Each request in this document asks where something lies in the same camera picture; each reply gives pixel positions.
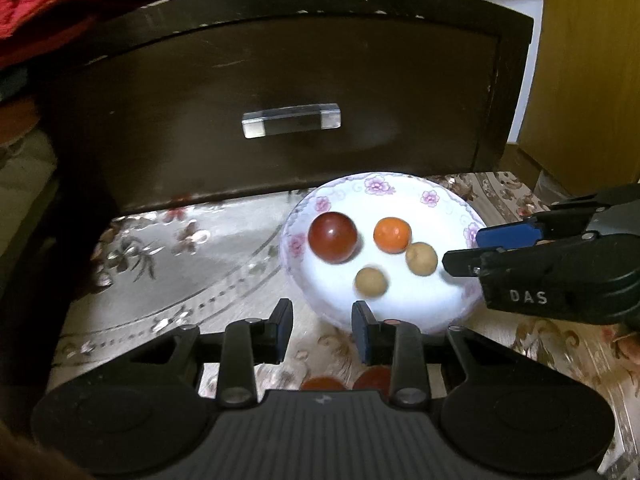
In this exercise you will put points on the dark red plum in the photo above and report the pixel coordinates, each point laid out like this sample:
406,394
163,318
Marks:
332,237

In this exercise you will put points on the yellow wooden cabinet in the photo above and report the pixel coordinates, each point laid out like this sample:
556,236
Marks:
585,85

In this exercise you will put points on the orange tangerine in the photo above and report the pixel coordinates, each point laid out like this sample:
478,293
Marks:
392,235
322,385
374,379

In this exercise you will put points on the tan longan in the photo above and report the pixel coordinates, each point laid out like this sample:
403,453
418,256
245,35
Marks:
421,259
371,281

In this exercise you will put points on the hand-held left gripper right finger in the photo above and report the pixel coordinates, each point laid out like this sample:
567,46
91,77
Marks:
361,332

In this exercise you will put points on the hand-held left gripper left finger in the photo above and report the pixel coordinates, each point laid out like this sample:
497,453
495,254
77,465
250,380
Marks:
285,327

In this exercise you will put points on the dark wooden drawer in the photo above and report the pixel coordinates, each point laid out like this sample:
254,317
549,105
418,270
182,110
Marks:
200,85

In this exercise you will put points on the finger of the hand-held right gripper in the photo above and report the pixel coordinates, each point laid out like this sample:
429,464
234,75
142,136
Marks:
507,235
462,262

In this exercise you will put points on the beige floral mat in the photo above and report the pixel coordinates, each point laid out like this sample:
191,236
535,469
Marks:
200,270

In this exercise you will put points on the white floral plate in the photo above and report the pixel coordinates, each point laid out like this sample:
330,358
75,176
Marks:
350,200

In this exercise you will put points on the dark wooden nightstand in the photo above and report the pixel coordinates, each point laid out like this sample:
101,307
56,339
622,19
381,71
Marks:
75,110

